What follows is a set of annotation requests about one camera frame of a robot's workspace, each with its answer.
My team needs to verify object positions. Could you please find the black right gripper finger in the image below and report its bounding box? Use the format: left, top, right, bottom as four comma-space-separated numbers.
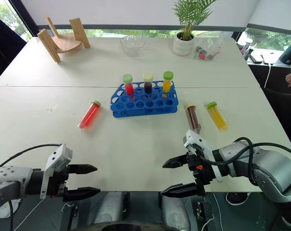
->
162, 154, 190, 169
160, 182, 199, 199

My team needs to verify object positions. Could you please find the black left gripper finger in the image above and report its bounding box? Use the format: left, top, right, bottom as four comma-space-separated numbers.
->
67, 164, 98, 176
63, 186, 101, 203

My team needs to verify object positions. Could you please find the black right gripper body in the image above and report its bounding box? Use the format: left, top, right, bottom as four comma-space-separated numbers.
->
186, 143, 218, 197

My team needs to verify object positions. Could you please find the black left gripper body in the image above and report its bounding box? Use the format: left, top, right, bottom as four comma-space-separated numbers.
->
45, 165, 71, 198

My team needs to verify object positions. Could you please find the brown liquid tube tan cap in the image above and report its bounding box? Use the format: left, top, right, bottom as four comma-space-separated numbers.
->
186, 103, 202, 134

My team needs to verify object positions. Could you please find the red liquid tube green cap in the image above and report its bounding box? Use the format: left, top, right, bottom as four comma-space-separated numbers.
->
78, 99, 102, 132
122, 73, 135, 96

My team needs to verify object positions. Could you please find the yellow liquid tube green cap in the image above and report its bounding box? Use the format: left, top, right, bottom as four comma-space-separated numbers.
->
206, 101, 229, 132
162, 71, 174, 93

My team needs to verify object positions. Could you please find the blue plastic test tube rack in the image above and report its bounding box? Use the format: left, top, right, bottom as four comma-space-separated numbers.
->
110, 80, 179, 119

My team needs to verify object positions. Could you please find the dark purple tube cream cap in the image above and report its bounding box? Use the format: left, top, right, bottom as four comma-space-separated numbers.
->
142, 72, 154, 95

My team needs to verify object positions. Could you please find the silver rounded robot leg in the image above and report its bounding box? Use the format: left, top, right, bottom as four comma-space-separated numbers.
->
92, 191, 127, 227
160, 192, 192, 231

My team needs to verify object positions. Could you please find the black round floor base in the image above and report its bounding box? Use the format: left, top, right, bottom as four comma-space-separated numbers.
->
225, 192, 251, 205

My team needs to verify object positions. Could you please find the dark rounded robot torso rim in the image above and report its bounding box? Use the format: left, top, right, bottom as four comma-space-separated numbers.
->
79, 219, 183, 231

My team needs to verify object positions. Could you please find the white rounded floor object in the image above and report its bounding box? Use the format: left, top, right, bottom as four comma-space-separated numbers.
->
0, 199, 22, 219

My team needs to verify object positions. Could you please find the bystander dark clothing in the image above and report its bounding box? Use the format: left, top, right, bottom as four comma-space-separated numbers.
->
263, 86, 291, 146

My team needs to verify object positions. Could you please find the clear plastic bag of parts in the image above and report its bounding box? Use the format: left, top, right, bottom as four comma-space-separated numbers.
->
193, 31, 227, 62

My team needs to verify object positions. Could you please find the palm plant in white pot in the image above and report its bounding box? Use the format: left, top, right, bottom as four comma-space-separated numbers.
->
171, 0, 218, 57

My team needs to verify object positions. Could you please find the clear glass bowl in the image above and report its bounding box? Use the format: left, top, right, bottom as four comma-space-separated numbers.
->
119, 34, 146, 57

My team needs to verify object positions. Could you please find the wooden curved stand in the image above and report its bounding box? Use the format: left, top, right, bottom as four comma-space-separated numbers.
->
37, 15, 91, 64

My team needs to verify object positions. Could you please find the pink bottle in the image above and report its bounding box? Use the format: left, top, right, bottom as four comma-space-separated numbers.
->
238, 38, 253, 59

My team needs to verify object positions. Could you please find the dark chair back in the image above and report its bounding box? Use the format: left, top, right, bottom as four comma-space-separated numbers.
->
0, 12, 28, 85

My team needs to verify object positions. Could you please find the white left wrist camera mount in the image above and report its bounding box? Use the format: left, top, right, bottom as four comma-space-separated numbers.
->
40, 143, 74, 200

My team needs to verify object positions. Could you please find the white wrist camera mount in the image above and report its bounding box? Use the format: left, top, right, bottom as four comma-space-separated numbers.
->
183, 129, 225, 184
40, 143, 74, 200

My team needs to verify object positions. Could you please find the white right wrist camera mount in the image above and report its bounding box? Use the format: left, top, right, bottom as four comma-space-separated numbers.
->
183, 129, 225, 184

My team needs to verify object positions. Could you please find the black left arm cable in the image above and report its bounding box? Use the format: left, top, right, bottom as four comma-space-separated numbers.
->
0, 143, 64, 169

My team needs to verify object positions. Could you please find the white thin cable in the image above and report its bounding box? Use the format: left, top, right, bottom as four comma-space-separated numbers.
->
264, 62, 274, 89

